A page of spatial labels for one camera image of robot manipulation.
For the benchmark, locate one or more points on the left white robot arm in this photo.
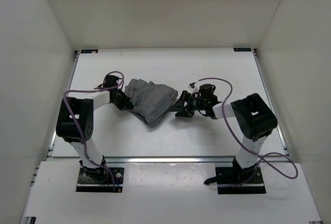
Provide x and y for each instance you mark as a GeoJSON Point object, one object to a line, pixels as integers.
{"type": "Point", "coordinates": [75, 122]}

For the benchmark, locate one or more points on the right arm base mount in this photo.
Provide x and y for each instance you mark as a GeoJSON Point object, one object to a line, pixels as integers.
{"type": "Point", "coordinates": [231, 181]}

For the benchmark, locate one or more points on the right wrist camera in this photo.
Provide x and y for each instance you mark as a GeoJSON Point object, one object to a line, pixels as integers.
{"type": "Point", "coordinates": [205, 92]}

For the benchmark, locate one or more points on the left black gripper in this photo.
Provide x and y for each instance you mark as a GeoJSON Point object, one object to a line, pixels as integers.
{"type": "Point", "coordinates": [126, 105]}

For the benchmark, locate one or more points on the left blue corner label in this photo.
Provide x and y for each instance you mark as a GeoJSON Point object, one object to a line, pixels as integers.
{"type": "Point", "coordinates": [89, 51]}

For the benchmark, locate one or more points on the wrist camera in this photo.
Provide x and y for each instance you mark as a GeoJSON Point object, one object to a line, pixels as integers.
{"type": "Point", "coordinates": [111, 80]}
{"type": "Point", "coordinates": [205, 92]}

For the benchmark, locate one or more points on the grey pleated skirt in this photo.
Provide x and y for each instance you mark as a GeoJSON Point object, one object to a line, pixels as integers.
{"type": "Point", "coordinates": [150, 101]}

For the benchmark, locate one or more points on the aluminium front rail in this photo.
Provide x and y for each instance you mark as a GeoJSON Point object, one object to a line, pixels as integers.
{"type": "Point", "coordinates": [175, 159]}

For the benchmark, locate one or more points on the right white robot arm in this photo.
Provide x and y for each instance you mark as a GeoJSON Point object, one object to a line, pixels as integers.
{"type": "Point", "coordinates": [255, 119]}

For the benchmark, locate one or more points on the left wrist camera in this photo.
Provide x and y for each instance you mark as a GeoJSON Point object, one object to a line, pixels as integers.
{"type": "Point", "coordinates": [111, 80]}

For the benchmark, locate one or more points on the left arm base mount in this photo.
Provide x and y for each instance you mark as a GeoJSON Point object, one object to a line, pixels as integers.
{"type": "Point", "coordinates": [99, 180]}

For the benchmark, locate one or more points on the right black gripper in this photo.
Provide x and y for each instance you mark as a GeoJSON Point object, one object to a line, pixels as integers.
{"type": "Point", "coordinates": [185, 97]}

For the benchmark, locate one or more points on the blue corner label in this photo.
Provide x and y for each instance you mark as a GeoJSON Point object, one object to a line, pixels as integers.
{"type": "Point", "coordinates": [89, 51]}
{"type": "Point", "coordinates": [242, 49]}

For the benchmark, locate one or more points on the right blue corner label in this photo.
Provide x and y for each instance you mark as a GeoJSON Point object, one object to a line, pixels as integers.
{"type": "Point", "coordinates": [242, 49]}

